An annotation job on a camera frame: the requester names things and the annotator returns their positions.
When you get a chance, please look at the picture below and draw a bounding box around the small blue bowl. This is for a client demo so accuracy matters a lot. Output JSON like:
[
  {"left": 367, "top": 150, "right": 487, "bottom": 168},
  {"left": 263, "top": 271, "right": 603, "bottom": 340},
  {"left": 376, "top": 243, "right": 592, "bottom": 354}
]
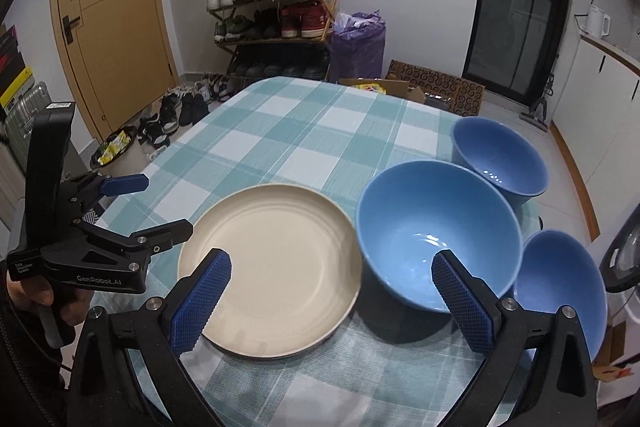
[
  {"left": 513, "top": 230, "right": 609, "bottom": 359},
  {"left": 451, "top": 117, "right": 549, "bottom": 208}
]

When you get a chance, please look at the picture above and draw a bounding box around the cordless vacuum cleaner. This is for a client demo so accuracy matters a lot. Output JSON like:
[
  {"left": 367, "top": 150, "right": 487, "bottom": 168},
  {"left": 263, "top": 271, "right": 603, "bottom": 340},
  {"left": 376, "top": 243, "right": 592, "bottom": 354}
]
[{"left": 520, "top": 74, "right": 557, "bottom": 120}]

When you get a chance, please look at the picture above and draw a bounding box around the person's left forearm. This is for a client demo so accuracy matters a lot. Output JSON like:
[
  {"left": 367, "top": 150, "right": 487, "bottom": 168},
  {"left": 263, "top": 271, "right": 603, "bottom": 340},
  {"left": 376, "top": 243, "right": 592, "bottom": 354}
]
[{"left": 0, "top": 287, "right": 68, "bottom": 427}]

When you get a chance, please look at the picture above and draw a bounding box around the teal checked tablecloth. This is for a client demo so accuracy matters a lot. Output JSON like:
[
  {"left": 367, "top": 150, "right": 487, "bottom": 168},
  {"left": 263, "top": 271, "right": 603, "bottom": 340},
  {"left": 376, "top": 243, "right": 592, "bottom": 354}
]
[{"left": 92, "top": 77, "right": 544, "bottom": 427}]

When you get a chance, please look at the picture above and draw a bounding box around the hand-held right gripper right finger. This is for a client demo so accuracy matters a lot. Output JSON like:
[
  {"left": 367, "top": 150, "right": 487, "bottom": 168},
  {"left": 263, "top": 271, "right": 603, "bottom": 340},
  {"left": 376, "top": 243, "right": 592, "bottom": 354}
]
[{"left": 431, "top": 249, "right": 599, "bottom": 427}]

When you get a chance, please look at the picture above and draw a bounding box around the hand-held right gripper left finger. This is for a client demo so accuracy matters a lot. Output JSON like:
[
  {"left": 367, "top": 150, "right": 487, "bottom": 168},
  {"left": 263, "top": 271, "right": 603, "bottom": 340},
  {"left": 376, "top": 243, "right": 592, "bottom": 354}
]
[{"left": 65, "top": 248, "right": 233, "bottom": 427}]

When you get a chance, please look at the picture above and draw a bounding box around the white base cabinet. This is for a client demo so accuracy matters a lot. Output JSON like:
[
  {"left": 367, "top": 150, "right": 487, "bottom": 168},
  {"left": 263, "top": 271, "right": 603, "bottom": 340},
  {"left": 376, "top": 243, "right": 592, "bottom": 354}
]
[{"left": 549, "top": 33, "right": 640, "bottom": 230}]

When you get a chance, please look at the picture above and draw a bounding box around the large light blue bowl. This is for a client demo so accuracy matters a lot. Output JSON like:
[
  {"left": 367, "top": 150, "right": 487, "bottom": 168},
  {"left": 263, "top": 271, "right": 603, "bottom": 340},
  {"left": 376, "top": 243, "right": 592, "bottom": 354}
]
[{"left": 356, "top": 160, "right": 524, "bottom": 314}]

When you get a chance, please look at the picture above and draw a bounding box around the white washing machine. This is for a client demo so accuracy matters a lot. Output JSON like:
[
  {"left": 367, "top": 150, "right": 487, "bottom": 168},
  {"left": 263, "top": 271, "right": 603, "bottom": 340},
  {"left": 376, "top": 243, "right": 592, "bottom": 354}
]
[{"left": 599, "top": 206, "right": 640, "bottom": 294}]

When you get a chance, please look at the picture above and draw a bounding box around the pile of loose shoes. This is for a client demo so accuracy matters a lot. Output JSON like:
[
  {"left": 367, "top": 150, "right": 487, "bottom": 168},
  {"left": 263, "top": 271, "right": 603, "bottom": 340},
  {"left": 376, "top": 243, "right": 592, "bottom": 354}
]
[{"left": 137, "top": 72, "right": 236, "bottom": 154}]

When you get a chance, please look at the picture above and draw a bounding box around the cream plate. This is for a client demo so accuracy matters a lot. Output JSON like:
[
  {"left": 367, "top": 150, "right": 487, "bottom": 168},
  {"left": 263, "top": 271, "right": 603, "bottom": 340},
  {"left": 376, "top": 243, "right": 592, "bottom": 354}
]
[
  {"left": 210, "top": 292, "right": 362, "bottom": 361},
  {"left": 177, "top": 185, "right": 362, "bottom": 358}
]

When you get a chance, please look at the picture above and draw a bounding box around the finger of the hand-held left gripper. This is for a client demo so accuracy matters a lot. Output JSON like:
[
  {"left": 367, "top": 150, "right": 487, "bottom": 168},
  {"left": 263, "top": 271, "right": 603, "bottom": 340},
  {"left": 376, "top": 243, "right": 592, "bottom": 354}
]
[
  {"left": 62, "top": 174, "right": 150, "bottom": 218},
  {"left": 75, "top": 218, "right": 194, "bottom": 258}
]

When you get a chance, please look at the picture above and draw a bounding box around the silver suitcase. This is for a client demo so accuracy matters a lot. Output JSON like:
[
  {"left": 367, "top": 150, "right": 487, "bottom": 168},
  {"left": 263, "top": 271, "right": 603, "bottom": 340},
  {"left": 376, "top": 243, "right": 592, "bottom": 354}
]
[{"left": 4, "top": 82, "right": 54, "bottom": 170}]

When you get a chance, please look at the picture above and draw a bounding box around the person's left hand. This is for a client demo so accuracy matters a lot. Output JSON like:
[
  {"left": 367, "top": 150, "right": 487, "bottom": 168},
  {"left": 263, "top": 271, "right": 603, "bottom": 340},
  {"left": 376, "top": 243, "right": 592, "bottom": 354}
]
[{"left": 7, "top": 278, "right": 92, "bottom": 326}]

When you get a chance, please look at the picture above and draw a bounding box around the black red printed carton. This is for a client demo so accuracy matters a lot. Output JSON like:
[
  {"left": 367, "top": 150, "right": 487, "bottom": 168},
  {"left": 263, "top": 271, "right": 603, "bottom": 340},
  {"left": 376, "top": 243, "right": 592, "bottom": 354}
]
[{"left": 0, "top": 24, "right": 34, "bottom": 118}]

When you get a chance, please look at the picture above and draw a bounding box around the open cardboard box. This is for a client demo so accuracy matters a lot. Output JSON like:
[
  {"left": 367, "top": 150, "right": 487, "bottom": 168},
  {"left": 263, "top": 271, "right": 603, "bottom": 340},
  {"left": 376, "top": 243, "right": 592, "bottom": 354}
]
[{"left": 340, "top": 77, "right": 427, "bottom": 106}]

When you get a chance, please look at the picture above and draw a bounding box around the small cardboard box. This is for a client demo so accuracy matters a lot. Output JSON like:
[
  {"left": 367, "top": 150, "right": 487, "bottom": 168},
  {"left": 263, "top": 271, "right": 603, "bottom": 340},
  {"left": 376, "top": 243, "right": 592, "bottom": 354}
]
[{"left": 591, "top": 321, "right": 632, "bottom": 384}]

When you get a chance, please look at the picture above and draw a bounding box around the purple plastic bag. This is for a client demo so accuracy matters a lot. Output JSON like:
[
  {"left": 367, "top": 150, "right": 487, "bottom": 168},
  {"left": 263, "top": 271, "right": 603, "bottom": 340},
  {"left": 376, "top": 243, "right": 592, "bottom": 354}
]
[{"left": 330, "top": 10, "right": 387, "bottom": 84}]

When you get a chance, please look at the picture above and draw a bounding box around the white trash bin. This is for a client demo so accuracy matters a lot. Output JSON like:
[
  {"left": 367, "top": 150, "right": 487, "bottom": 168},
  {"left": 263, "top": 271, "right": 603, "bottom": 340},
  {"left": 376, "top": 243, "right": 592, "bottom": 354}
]
[{"left": 90, "top": 127, "right": 152, "bottom": 181}]

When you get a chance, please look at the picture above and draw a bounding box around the wooden door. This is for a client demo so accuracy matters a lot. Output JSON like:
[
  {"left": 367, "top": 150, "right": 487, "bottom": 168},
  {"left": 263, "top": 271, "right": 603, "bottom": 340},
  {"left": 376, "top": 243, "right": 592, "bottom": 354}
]
[{"left": 49, "top": 0, "right": 177, "bottom": 142}]

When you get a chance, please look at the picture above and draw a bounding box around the brown ring-patterned door mat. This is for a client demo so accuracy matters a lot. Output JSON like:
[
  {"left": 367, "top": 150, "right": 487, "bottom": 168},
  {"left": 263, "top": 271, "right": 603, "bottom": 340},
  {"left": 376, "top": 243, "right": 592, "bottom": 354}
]
[{"left": 386, "top": 59, "right": 486, "bottom": 118}]

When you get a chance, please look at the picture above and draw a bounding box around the white electric kettle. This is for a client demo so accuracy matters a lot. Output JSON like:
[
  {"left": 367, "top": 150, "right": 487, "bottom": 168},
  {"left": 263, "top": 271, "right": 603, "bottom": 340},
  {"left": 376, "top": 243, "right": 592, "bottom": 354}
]
[{"left": 575, "top": 4, "right": 612, "bottom": 39}]

